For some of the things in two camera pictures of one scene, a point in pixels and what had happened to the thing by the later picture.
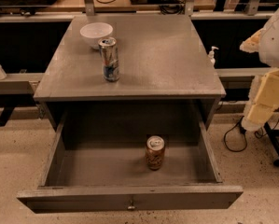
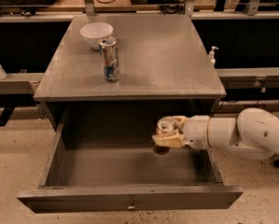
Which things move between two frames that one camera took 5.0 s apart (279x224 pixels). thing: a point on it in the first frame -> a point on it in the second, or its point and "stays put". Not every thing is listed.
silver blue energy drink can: (109, 56) stays put
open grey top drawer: (97, 161) stays put
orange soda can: (155, 152) -> (165, 127)
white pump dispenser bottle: (211, 55) stays put
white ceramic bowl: (94, 32) stays put
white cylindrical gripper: (275, 42) -> (197, 131)
